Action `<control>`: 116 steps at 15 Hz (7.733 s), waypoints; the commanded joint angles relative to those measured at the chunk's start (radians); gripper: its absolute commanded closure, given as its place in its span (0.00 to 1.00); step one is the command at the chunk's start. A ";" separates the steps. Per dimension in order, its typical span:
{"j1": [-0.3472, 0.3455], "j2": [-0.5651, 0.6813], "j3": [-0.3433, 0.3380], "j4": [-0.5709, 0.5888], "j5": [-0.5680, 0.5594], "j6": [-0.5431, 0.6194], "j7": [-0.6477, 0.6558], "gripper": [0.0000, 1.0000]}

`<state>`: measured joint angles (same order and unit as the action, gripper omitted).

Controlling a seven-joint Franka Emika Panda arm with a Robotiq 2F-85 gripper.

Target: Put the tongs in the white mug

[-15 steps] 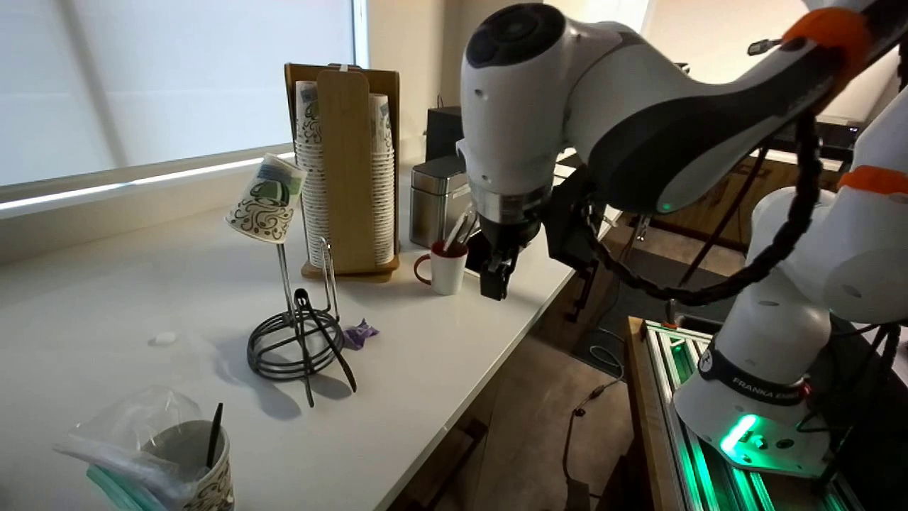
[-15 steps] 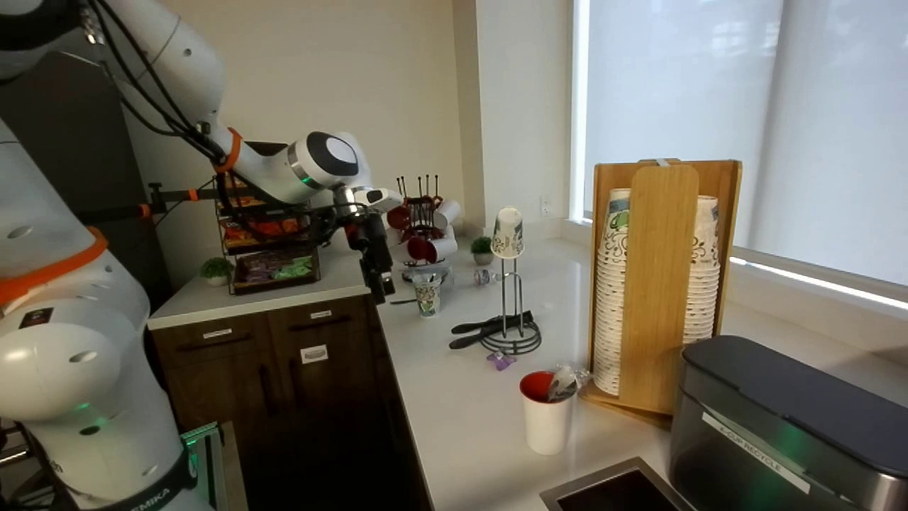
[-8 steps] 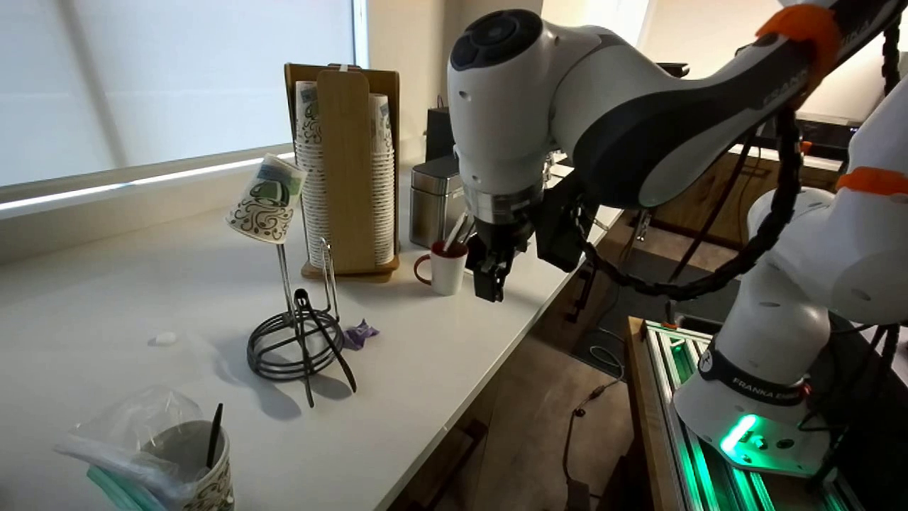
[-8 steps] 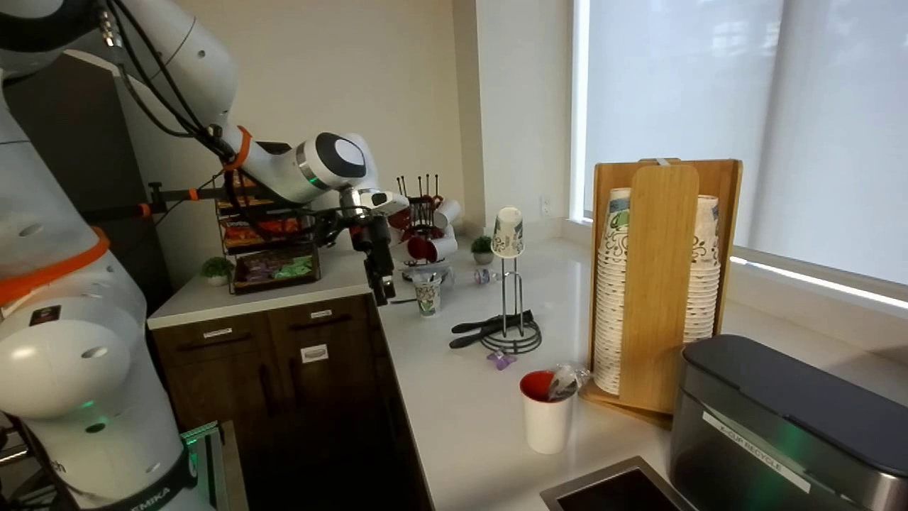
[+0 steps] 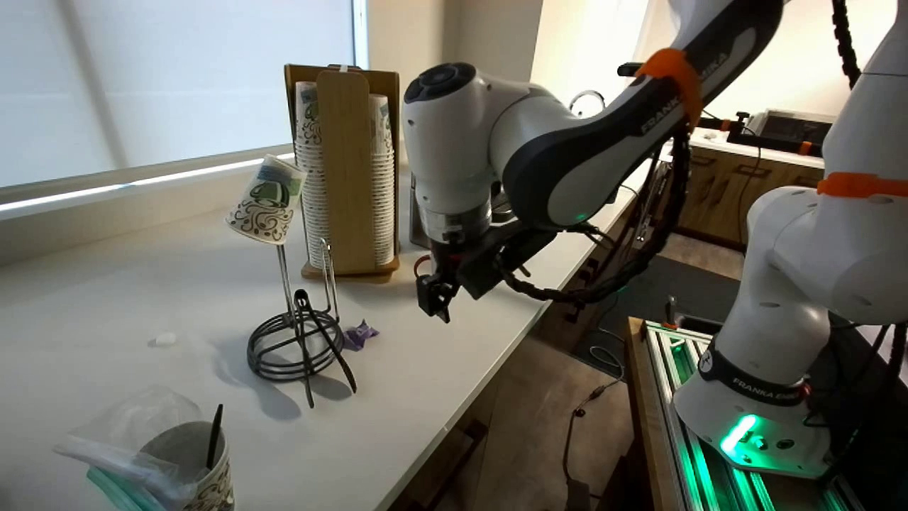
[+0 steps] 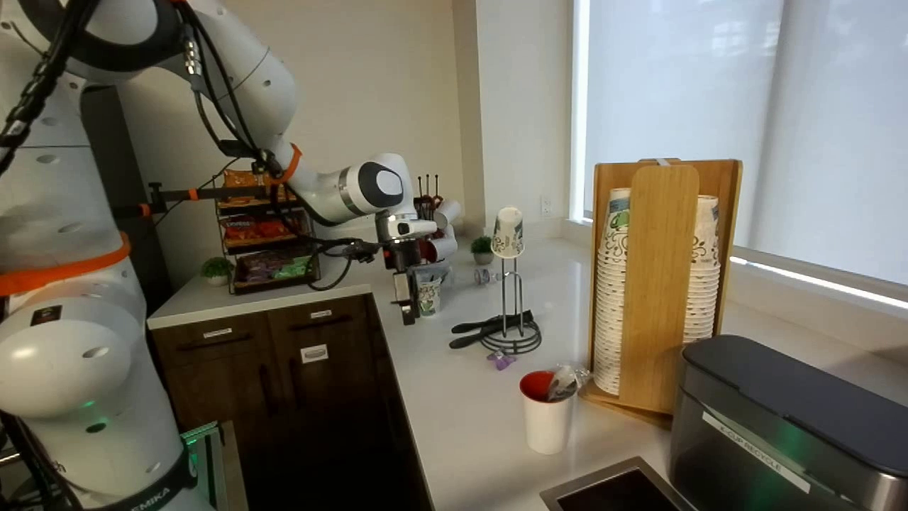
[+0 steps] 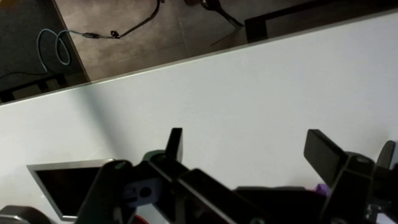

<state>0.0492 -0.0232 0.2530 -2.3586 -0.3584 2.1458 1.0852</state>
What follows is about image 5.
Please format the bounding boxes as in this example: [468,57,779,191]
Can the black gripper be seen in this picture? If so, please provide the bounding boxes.
[415,232,484,327]

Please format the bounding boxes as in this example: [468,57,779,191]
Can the black tongs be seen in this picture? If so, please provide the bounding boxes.
[289,287,364,411]

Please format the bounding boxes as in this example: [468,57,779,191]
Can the small purple object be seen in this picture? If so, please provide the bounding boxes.
[342,319,383,351]

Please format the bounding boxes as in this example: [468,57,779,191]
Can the stack of paper cups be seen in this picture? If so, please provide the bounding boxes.
[292,77,330,272]
[364,92,401,269]

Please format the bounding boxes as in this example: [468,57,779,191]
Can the wooden cup dispenser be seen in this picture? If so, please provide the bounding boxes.
[281,62,405,285]

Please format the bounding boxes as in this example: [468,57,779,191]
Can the curved metal faucet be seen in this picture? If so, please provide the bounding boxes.
[564,86,610,123]

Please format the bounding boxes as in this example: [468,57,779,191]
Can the black stirrer stick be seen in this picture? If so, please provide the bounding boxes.
[205,400,228,475]

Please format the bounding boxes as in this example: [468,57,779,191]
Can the robot mounting stand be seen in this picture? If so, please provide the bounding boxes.
[621,316,908,511]

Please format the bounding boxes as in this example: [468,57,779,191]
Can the wooden background counter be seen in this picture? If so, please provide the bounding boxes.
[672,126,831,255]

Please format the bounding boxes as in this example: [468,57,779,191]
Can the white window blind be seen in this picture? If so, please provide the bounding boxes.
[0,0,361,192]

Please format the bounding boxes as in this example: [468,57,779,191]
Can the clear plastic bag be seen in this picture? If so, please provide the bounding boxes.
[55,384,228,511]

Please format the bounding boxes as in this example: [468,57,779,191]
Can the black device on counter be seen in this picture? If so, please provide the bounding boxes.
[723,109,838,157]

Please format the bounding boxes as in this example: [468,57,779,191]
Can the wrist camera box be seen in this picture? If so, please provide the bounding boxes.
[461,229,523,299]

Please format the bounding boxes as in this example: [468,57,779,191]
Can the black wire cup stand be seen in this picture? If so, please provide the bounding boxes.
[244,238,349,387]

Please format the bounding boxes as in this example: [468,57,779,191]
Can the black floor cable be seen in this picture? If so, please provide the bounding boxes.
[559,375,620,511]

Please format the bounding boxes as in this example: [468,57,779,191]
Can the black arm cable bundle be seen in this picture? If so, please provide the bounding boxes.
[492,111,695,313]

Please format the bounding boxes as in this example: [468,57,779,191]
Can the narrow orange arm strap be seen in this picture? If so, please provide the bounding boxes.
[637,45,709,123]

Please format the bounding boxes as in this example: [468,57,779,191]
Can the wide orange arm strap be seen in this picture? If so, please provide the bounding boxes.
[814,171,908,202]

